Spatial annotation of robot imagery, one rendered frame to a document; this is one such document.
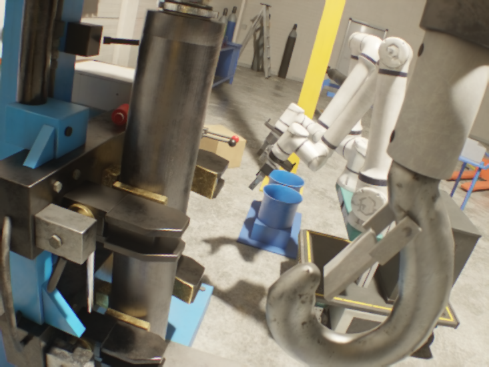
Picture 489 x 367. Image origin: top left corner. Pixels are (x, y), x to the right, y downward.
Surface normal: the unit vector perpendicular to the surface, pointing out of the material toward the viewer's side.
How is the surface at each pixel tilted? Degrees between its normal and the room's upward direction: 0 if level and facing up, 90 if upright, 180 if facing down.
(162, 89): 90
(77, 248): 90
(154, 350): 0
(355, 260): 64
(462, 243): 90
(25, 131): 90
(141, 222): 0
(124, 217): 0
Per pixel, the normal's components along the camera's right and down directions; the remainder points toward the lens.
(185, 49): 0.25, 0.45
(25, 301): -0.16, 0.37
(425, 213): 0.09, 0.32
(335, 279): -0.76, -0.63
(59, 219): 0.23, -0.89
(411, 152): -0.67, 0.15
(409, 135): -0.83, 0.04
